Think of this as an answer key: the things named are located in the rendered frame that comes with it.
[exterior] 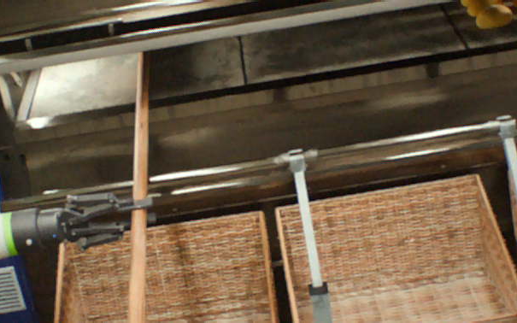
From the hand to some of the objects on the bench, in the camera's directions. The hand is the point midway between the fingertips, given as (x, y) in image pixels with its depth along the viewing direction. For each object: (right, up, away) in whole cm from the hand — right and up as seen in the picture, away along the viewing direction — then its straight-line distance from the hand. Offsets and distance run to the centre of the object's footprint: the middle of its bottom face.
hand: (138, 212), depth 234 cm
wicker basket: (+5, -41, +54) cm, 68 cm away
